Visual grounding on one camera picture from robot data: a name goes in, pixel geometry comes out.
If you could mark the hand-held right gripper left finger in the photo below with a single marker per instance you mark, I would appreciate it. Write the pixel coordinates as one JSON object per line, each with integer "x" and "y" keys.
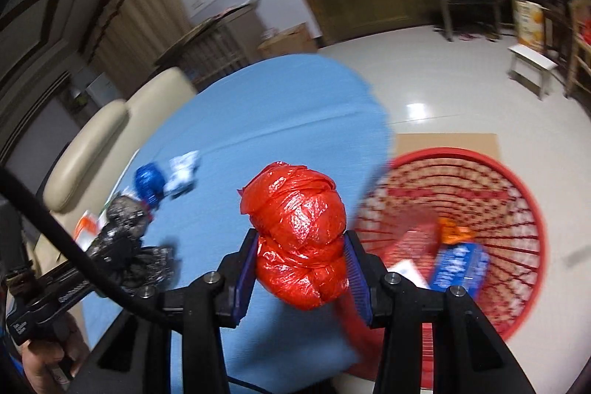
{"x": 242, "y": 283}

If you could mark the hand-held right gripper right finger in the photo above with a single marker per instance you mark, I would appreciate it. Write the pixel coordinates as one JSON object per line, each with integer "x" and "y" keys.
{"x": 358, "y": 278}

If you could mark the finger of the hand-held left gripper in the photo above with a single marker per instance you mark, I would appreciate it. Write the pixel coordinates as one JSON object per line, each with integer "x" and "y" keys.
{"x": 111, "y": 254}

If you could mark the black plastic bag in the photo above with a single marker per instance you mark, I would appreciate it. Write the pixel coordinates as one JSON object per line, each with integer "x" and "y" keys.
{"x": 122, "y": 214}

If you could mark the orange white small box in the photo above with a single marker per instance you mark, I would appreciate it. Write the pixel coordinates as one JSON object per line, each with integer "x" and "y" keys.
{"x": 415, "y": 246}

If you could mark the red plastic bag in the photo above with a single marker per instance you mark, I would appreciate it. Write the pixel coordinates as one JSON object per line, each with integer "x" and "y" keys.
{"x": 295, "y": 232}

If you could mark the blue plastic bag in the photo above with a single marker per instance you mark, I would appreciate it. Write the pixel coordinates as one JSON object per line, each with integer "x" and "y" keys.
{"x": 148, "y": 181}

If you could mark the blue toothpaste box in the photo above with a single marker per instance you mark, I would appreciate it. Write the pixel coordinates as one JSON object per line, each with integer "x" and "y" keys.
{"x": 461, "y": 267}

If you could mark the orange snack wrapper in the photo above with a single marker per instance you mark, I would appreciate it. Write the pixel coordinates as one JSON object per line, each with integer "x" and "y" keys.
{"x": 455, "y": 232}

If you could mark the white plastic bag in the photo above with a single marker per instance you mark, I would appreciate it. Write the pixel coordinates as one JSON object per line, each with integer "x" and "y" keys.
{"x": 182, "y": 172}

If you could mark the red plastic basket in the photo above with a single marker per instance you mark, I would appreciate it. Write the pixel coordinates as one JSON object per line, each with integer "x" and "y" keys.
{"x": 415, "y": 181}

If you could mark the person's left hand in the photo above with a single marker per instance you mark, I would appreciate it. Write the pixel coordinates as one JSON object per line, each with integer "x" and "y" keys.
{"x": 41, "y": 361}

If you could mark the orange white tissue pack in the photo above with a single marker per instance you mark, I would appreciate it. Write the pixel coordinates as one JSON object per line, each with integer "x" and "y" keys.
{"x": 85, "y": 223}

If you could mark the cream leather sofa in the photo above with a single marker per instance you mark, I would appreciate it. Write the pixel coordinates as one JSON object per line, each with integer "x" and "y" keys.
{"x": 92, "y": 144}

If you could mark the white board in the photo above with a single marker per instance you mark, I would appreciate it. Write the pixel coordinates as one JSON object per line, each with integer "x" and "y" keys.
{"x": 99, "y": 89}

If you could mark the blue tablecloth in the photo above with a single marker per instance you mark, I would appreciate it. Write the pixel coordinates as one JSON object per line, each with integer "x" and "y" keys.
{"x": 277, "y": 112}

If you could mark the wooden crib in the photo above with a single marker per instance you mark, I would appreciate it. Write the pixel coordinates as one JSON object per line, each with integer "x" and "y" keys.
{"x": 217, "y": 43}

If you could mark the brown cardboard box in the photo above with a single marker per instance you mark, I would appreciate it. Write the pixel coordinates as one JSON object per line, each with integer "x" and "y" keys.
{"x": 291, "y": 41}

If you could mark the beige curtain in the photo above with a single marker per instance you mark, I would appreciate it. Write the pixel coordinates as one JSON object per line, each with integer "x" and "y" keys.
{"x": 138, "y": 6}

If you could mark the small white stool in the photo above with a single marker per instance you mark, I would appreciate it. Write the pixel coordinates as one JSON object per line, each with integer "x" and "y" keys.
{"x": 531, "y": 57}

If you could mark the yellow printed carton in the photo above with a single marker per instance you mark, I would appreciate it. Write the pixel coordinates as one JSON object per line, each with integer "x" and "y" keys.
{"x": 528, "y": 22}

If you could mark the white wall socket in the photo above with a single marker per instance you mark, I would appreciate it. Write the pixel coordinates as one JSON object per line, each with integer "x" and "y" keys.
{"x": 197, "y": 4}

